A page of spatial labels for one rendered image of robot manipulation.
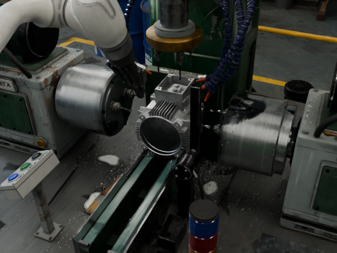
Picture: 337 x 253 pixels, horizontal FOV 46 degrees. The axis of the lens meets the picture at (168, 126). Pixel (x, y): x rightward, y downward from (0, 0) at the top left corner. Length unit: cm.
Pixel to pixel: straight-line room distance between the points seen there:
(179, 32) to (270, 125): 39
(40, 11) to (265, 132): 69
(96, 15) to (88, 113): 54
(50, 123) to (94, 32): 64
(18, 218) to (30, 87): 45
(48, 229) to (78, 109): 41
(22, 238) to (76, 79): 56
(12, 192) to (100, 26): 51
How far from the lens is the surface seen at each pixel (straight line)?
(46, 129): 156
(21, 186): 116
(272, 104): 124
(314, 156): 117
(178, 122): 127
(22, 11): 99
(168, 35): 123
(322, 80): 401
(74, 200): 146
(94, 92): 138
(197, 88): 113
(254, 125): 120
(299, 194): 126
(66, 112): 146
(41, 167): 120
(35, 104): 152
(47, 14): 103
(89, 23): 95
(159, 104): 134
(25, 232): 140
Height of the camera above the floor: 180
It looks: 35 degrees down
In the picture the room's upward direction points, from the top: 2 degrees counter-clockwise
